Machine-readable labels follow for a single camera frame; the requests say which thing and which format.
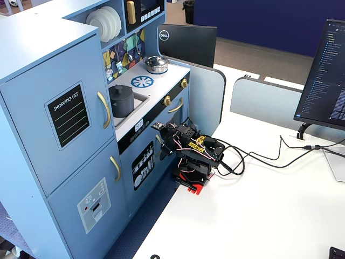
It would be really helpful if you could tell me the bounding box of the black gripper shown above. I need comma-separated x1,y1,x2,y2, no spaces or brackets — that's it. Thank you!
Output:
160,125,181,161

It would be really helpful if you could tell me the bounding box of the red robot base clamp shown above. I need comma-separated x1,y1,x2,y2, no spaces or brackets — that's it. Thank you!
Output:
172,168,216,196

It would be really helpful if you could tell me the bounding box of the silver pot lid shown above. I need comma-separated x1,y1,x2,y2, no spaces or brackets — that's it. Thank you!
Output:
143,55,168,67

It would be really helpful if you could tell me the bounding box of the black dishes print sticker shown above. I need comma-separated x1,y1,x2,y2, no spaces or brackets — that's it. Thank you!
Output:
131,140,156,192

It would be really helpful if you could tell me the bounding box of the white toy sink basin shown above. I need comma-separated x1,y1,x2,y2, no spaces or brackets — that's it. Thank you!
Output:
109,91,150,128

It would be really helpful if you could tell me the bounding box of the dark gray toy pot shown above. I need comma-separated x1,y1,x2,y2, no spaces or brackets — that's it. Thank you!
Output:
109,92,135,118

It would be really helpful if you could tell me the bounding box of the gray desk divider panel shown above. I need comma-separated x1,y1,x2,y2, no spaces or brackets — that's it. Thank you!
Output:
166,55,227,131
230,76,307,120

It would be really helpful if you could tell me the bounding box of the silver toy pot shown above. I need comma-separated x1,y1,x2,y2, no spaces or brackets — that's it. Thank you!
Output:
143,59,169,74

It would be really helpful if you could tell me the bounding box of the gray ice dispenser sticker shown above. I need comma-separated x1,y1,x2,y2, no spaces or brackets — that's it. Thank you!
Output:
77,177,112,234

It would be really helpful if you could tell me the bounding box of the metal toy ladle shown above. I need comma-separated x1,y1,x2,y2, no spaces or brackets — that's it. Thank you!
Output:
124,39,134,63

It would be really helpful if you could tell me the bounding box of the black shopping list chalkboard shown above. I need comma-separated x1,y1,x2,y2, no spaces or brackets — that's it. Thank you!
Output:
44,80,92,151

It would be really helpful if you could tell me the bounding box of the metal toy spoon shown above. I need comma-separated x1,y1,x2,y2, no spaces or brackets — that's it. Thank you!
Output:
134,32,142,59

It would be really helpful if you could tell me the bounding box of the black Dell monitor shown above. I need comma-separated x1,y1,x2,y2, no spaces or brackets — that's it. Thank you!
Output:
158,23,218,69

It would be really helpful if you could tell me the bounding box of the colorful mosaic backsplash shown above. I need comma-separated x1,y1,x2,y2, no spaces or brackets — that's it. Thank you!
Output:
102,29,146,81

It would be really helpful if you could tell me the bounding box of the white toy plate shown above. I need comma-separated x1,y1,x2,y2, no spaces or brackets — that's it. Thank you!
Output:
85,10,109,43
107,5,122,37
95,8,118,41

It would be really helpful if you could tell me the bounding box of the black toy microwave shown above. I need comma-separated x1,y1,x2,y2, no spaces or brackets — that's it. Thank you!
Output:
124,0,165,34

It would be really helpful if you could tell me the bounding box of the black trash bin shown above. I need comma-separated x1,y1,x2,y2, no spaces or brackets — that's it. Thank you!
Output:
182,0,195,25

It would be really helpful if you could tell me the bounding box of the blue wooden toy kitchen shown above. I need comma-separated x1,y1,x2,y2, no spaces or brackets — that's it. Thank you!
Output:
0,0,191,259

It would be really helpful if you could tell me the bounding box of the dark blue office partition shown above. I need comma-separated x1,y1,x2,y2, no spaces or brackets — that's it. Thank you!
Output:
193,0,345,58

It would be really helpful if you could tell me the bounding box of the monitor showing code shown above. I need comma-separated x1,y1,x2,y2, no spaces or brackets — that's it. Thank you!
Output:
293,18,345,132

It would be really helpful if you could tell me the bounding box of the black keyboard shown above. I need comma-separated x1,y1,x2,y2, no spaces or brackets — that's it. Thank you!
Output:
329,246,345,259

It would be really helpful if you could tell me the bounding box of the gold dishwasher handle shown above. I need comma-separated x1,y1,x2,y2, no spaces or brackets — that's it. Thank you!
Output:
155,134,163,158

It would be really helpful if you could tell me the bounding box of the gold oven door handle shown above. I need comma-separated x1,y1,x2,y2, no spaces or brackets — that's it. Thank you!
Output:
168,97,184,114

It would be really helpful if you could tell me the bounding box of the short gold freezer handle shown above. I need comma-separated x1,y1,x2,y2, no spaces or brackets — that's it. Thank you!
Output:
109,155,121,182

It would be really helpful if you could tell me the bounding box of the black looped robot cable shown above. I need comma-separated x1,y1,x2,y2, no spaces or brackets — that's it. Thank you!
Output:
214,138,246,176

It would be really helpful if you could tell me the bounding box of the long gold fridge handle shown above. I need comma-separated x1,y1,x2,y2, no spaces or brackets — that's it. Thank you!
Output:
96,91,112,130

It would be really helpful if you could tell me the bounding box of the long black usb cable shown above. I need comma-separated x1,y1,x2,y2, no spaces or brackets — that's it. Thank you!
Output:
231,134,345,173

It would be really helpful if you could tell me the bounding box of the gold microwave handle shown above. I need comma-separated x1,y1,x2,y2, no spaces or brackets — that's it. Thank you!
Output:
126,0,136,25

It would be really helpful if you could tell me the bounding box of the silver monitor base plate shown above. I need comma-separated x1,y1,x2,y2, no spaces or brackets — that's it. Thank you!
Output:
322,147,345,183

